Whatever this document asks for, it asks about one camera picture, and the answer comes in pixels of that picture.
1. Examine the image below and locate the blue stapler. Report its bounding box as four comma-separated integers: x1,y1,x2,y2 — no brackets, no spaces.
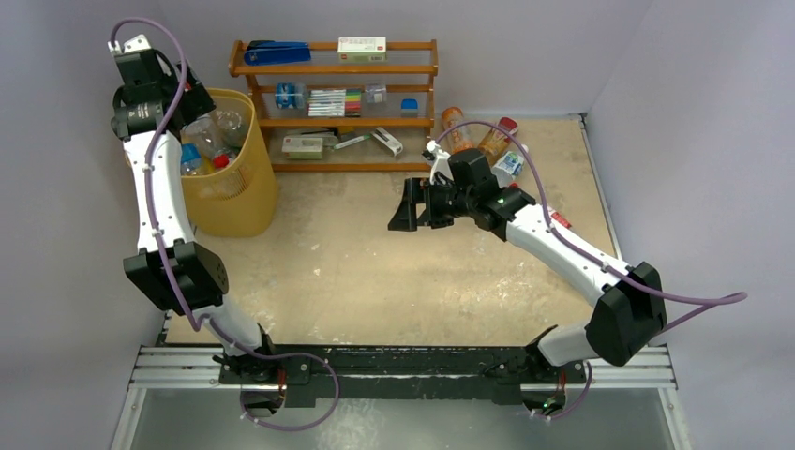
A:
243,40,311,67

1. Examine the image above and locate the red gold label bottle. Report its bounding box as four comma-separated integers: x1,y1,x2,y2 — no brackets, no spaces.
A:
477,116,519,166

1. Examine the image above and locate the blue tape dispenser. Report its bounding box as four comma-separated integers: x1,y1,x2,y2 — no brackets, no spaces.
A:
274,82,308,110

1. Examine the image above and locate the blue eraser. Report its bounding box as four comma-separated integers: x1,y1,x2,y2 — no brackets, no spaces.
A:
400,97,419,118

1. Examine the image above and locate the red landscape label bottle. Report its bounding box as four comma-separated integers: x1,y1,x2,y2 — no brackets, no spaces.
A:
547,207,572,229

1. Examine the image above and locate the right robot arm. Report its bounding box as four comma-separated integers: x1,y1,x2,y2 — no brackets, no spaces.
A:
387,149,668,382

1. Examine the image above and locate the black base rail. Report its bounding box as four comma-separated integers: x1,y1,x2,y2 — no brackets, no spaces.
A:
213,344,586,409

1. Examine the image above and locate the orange label bottle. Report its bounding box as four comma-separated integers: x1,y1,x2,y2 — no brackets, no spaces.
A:
442,107,475,154

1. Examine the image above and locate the white red box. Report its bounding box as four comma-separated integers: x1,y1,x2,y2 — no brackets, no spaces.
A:
337,37,388,64

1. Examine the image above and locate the white stapler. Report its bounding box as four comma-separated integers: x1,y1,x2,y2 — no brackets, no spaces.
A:
371,127,403,158

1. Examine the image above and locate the blue green label white-cap bottle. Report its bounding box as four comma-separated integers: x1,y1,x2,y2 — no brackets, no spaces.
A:
491,144,528,188

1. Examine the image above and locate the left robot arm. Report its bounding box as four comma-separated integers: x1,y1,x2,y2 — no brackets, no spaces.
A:
112,49,279,383

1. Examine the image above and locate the dark green label bottle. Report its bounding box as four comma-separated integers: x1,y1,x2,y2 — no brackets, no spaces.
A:
215,109,249,148

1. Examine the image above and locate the wooden shelf rack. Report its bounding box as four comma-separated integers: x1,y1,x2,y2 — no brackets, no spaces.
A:
228,39,439,173

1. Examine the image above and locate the marker pen set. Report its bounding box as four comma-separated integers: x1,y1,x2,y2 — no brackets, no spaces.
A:
307,88,362,117

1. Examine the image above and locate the yellow plastic bin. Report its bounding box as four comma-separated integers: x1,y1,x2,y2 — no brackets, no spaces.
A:
182,87,279,238

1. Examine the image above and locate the blue label clear bottle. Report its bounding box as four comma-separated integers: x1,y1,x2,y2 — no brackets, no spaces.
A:
180,142,205,176

